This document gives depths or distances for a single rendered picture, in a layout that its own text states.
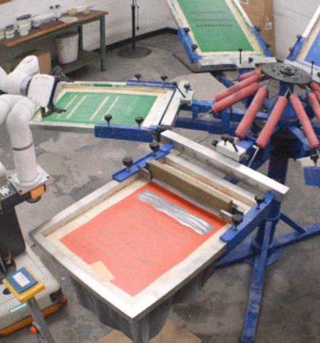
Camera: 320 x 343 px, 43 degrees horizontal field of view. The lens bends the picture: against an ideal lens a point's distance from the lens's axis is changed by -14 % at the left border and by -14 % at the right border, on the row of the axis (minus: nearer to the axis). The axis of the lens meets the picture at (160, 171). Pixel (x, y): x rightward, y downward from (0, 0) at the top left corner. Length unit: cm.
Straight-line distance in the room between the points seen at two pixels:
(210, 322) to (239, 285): 37
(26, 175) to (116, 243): 43
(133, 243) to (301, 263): 159
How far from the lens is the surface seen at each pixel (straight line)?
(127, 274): 156
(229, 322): 259
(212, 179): 192
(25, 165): 167
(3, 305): 242
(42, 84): 136
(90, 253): 164
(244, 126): 213
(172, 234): 171
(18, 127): 158
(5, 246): 255
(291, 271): 293
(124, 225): 175
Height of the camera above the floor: 211
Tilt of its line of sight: 35 degrees down
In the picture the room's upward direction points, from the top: 1 degrees counter-clockwise
